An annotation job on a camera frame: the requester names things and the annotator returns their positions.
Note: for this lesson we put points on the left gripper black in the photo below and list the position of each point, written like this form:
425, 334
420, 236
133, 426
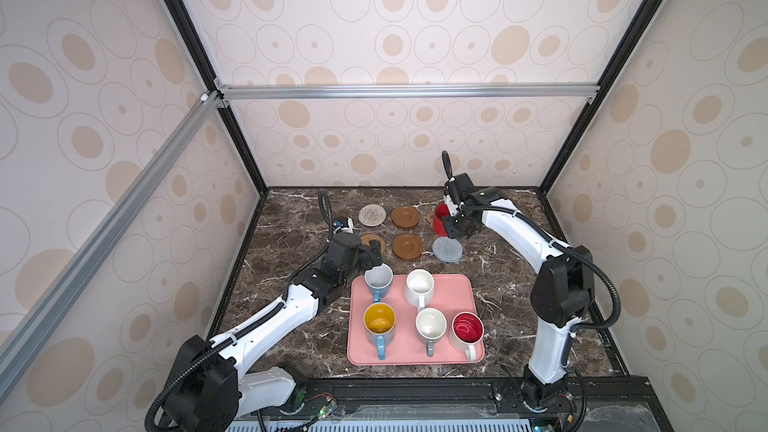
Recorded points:
367, 261

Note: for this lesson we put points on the multicolour woven round coaster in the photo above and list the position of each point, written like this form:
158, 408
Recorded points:
372, 215

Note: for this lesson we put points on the brown wooden coaster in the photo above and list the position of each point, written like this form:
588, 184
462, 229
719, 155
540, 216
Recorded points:
407, 246
405, 217

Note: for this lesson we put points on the blue mug yellow inside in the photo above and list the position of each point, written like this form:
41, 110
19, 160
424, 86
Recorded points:
380, 322

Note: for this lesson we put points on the white mug red inside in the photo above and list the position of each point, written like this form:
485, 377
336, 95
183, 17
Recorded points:
466, 333

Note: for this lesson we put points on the black frame post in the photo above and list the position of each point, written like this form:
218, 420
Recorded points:
196, 50
639, 24

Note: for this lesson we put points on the right black frame post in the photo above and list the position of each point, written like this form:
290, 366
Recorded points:
639, 24

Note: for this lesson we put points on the grey woven round coaster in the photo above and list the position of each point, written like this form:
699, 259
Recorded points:
447, 250

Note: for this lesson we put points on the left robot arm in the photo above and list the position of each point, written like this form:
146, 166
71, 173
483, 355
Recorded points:
211, 384

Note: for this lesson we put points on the dark red mug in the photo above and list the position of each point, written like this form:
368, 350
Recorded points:
438, 225

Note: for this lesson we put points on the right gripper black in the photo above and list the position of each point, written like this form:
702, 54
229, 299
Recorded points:
451, 231

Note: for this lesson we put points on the blue floral mug white inside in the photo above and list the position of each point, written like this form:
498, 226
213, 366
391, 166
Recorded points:
379, 281

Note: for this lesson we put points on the left diagonal aluminium bar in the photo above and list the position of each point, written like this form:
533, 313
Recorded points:
40, 323

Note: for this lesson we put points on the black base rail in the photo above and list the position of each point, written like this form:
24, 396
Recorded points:
424, 404

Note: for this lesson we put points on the horizontal aluminium frame bar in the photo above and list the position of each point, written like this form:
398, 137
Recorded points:
226, 93

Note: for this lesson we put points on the left black frame post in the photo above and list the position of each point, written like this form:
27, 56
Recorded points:
196, 50

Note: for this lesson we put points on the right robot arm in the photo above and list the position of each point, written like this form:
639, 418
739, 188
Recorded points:
564, 288

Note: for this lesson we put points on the pink rectangular tray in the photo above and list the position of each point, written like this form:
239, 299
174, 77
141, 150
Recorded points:
453, 295

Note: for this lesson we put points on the white mug front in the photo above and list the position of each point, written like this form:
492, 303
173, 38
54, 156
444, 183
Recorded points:
431, 326

